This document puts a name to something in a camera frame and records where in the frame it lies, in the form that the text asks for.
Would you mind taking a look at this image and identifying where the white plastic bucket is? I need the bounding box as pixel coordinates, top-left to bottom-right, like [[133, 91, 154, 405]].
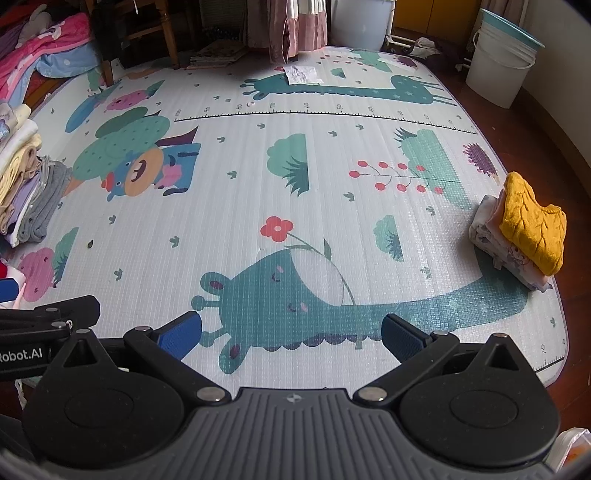
[[465, 21, 537, 110]]

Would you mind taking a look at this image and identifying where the yellow knitted sweater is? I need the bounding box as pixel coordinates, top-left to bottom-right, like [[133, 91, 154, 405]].
[[502, 172, 568, 277]]

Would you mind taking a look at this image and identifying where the stack of books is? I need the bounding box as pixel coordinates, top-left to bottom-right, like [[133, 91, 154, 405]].
[[187, 39, 250, 70]]

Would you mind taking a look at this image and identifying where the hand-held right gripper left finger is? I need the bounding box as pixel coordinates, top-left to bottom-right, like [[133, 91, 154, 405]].
[[44, 311, 232, 409]]

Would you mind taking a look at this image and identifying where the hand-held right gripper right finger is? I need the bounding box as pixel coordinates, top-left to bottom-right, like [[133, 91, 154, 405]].
[[353, 313, 541, 409]]

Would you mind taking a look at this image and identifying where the pink printed blanket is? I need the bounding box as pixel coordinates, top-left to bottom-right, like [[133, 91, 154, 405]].
[[0, 13, 94, 96]]

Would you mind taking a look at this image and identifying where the white round container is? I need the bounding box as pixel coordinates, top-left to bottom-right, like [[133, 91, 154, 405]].
[[331, 0, 398, 52]]

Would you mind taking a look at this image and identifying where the stack of folded pastel clothes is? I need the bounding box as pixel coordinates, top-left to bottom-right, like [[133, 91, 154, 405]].
[[0, 104, 73, 248]]

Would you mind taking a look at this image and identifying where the white plastic bag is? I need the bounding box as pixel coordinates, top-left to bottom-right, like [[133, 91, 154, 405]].
[[547, 427, 591, 480]]

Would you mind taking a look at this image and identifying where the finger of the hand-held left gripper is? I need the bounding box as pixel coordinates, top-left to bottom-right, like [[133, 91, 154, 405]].
[[32, 295, 101, 330]]

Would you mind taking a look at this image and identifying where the pink striped curtain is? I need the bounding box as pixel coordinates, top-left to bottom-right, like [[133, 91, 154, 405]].
[[247, 0, 329, 65]]

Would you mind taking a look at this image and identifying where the printed cartoon play mat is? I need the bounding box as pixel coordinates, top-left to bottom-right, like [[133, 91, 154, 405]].
[[0, 46, 571, 398]]

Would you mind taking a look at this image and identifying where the wooden chair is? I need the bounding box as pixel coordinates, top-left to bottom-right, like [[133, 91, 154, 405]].
[[85, 0, 182, 88]]

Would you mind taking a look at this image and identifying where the stack of pale printed clothes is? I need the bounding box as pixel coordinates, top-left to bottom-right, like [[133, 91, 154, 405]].
[[468, 194, 555, 293]]

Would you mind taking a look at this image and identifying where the white cloth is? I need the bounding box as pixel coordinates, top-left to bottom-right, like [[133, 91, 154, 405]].
[[409, 38, 440, 59]]

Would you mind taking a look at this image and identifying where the stack of colourful folded clothes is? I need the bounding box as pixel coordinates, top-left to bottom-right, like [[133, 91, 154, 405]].
[[0, 258, 29, 309]]

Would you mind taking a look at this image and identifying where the white crumpled paper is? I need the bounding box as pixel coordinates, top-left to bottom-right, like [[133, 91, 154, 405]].
[[283, 65, 320, 86]]

